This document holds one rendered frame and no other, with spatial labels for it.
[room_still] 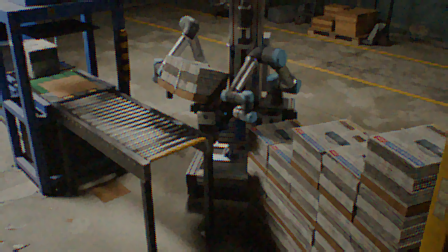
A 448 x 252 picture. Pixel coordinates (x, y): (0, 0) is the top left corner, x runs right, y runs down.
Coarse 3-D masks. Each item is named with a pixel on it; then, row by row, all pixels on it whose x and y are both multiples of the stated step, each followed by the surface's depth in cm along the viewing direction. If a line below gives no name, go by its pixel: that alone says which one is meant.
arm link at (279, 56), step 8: (264, 48) 292; (272, 48) 291; (264, 56) 291; (272, 56) 287; (280, 56) 287; (272, 64) 291; (280, 64) 289; (280, 72) 303; (288, 72) 308; (288, 80) 314; (296, 80) 321; (280, 88) 328; (288, 88) 321; (296, 88) 321
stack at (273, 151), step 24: (264, 144) 279; (288, 144) 276; (288, 168) 254; (264, 192) 292; (288, 192) 259; (312, 192) 233; (264, 216) 299; (288, 216) 262; (312, 216) 236; (336, 216) 214; (288, 240) 268; (312, 240) 239; (336, 240) 217
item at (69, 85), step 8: (56, 80) 398; (64, 80) 398; (72, 80) 397; (80, 80) 397; (48, 88) 378; (56, 88) 378; (64, 88) 378; (72, 88) 378; (80, 88) 378; (88, 88) 378
